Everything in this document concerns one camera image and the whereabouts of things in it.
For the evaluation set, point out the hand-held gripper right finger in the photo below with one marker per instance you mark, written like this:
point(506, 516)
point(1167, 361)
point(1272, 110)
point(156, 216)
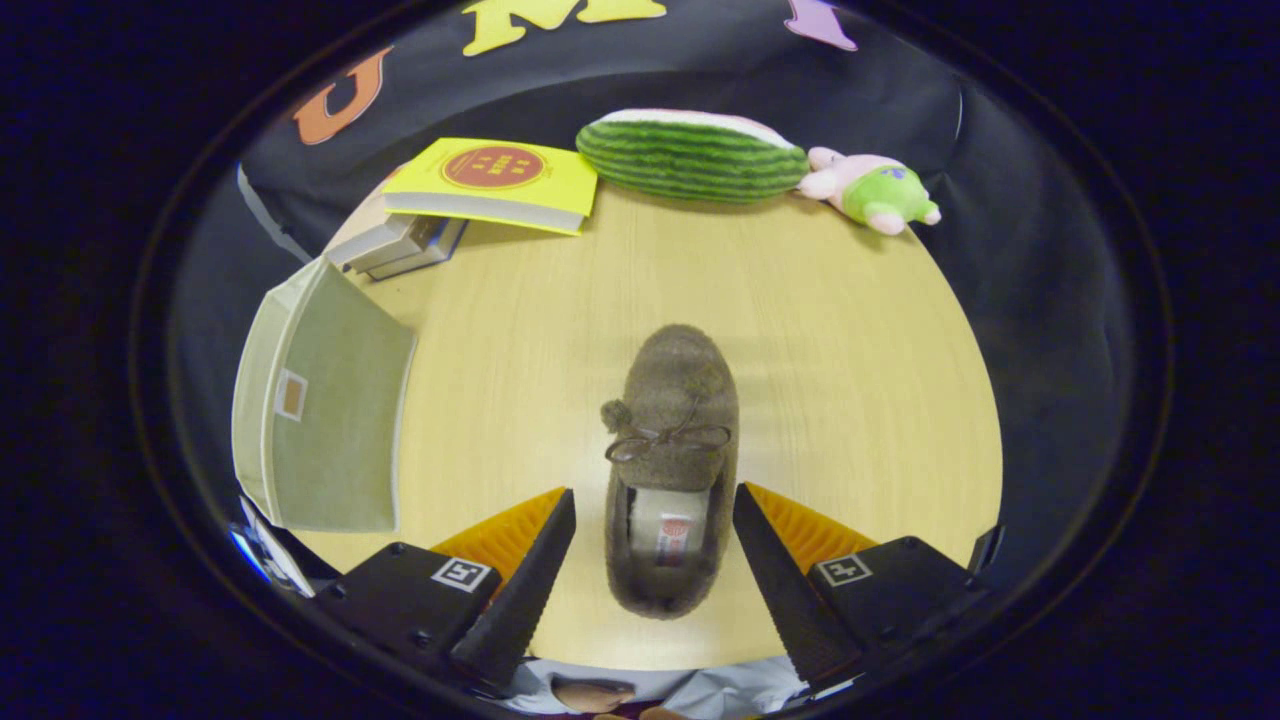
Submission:
point(890, 600)

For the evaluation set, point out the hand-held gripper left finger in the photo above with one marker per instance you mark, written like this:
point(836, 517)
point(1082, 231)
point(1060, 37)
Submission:
point(420, 600)

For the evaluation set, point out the green fabric storage box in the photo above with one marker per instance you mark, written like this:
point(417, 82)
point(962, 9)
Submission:
point(340, 400)

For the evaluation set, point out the brown fuzzy shoe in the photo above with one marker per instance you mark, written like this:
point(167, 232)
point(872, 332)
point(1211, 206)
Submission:
point(680, 380)

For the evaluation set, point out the person's clothing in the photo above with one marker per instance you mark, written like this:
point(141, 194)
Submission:
point(720, 685)

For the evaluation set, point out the blue cover book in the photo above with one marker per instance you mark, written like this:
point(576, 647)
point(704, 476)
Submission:
point(425, 255)

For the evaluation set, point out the pink and green plush toy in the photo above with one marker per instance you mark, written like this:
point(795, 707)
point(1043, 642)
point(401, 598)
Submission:
point(875, 190)

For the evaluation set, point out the yellow book with red circle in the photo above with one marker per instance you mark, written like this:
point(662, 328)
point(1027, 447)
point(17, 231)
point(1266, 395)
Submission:
point(490, 175)

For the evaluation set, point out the watermelon slice plush toy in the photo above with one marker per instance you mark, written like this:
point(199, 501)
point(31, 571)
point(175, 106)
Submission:
point(690, 160)

